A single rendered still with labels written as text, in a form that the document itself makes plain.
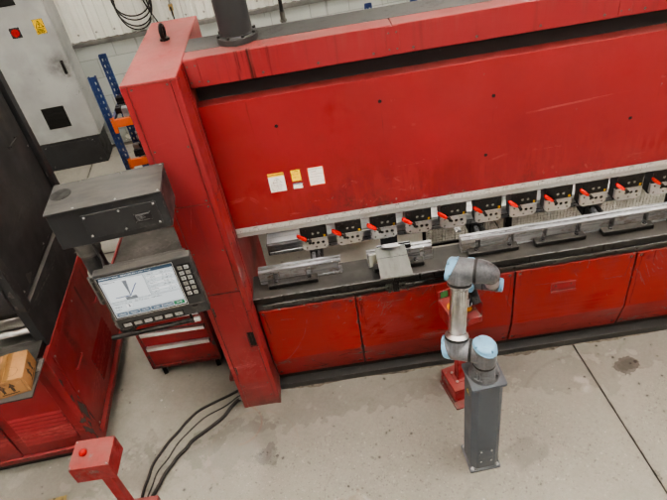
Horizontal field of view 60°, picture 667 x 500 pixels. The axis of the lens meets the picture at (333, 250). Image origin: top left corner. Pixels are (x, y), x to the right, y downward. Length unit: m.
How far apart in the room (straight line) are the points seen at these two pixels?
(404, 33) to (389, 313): 1.69
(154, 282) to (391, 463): 1.79
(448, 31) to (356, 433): 2.40
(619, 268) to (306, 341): 1.98
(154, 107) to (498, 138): 1.71
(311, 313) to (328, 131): 1.18
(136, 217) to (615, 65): 2.36
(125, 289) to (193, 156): 0.69
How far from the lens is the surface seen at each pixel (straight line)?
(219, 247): 3.09
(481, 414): 3.20
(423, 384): 4.00
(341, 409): 3.93
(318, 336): 3.71
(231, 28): 2.83
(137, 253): 3.97
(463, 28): 2.86
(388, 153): 3.06
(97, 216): 2.66
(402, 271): 3.28
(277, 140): 2.97
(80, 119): 7.35
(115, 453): 3.24
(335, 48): 2.78
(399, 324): 3.72
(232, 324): 3.47
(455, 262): 2.72
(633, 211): 3.85
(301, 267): 3.46
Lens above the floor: 3.19
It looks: 39 degrees down
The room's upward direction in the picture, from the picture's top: 10 degrees counter-clockwise
